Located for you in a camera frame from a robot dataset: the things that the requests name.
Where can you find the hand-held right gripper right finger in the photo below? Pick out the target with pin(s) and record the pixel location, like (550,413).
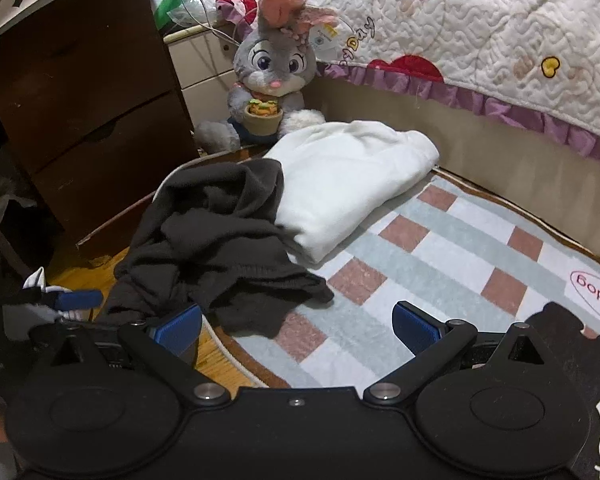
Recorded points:
(414,332)

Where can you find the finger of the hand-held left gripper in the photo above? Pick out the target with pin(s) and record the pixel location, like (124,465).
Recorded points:
(80,300)

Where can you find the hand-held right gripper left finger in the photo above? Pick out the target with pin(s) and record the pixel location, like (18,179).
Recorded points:
(177,329)

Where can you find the dark grey garment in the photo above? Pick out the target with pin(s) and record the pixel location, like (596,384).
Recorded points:
(205,240)

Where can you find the checkered floor mat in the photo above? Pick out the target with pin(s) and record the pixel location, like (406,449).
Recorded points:
(430,260)

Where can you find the white folded garment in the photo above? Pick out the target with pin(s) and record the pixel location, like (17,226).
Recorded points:
(345,180)

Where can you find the beige bed base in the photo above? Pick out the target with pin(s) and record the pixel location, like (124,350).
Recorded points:
(480,145)

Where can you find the dark wooden nightstand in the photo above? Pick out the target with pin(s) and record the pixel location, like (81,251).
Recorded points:
(80,85)

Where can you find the cream drawer cabinet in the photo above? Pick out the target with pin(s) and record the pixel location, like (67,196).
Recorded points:
(200,65)

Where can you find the grey plush rabbit toy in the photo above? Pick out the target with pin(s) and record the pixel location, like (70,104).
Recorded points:
(272,60)

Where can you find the white quilted bedspread red print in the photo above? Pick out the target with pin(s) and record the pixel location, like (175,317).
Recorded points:
(480,35)

